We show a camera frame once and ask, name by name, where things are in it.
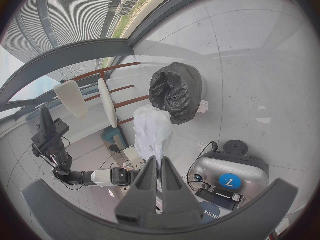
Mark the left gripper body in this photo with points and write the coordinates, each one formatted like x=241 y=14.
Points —
x=48 y=140

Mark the window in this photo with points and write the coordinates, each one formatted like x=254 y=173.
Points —
x=75 y=49

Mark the white cushioned wooden chair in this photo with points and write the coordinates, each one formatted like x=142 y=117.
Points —
x=72 y=99

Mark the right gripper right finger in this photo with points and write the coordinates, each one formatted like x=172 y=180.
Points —
x=176 y=189

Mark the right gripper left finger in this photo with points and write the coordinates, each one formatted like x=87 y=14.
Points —
x=143 y=189

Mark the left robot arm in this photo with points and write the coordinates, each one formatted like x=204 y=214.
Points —
x=105 y=177

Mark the black plastic bag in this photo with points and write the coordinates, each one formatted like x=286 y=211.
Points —
x=180 y=91

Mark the white plastic wrapper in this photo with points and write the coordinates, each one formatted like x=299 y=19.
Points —
x=152 y=129

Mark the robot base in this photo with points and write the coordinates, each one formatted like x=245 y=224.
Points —
x=232 y=166

